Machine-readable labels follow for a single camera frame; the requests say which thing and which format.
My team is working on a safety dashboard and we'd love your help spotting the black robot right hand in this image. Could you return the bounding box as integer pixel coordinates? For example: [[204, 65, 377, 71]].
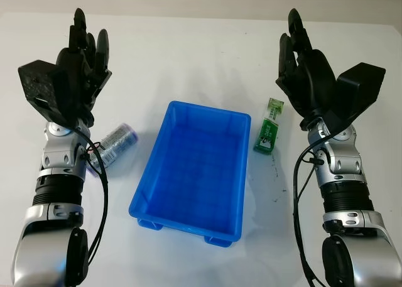
[[275, 8, 339, 129]]

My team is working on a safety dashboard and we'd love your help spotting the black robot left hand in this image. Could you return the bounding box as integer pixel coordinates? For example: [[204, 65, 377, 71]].
[[55, 8, 113, 127]]

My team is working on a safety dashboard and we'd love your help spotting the green carton box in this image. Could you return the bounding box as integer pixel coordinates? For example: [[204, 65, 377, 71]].
[[253, 97, 285, 155]]

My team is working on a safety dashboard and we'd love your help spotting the silver purple can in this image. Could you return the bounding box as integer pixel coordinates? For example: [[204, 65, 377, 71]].
[[86, 122, 139, 178]]

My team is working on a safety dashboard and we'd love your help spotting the blue plastic tray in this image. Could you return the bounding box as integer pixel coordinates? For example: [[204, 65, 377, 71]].
[[128, 100, 252, 248]]

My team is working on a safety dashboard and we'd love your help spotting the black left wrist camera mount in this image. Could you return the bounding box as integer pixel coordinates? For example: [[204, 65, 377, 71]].
[[18, 60, 70, 126]]

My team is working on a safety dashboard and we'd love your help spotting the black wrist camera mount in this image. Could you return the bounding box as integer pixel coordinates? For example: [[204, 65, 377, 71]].
[[18, 60, 70, 126], [326, 62, 386, 134]]

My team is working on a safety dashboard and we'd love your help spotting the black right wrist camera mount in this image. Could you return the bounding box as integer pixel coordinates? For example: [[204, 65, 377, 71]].
[[326, 62, 386, 134]]

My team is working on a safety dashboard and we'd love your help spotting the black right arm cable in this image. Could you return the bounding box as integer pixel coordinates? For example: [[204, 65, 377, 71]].
[[293, 139, 327, 287]]

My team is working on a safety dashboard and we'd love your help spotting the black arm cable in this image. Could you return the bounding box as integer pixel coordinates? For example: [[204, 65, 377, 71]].
[[293, 139, 327, 287], [70, 126, 109, 283]]

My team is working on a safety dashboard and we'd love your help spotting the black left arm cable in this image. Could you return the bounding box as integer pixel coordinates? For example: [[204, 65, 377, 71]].
[[70, 126, 109, 283]]

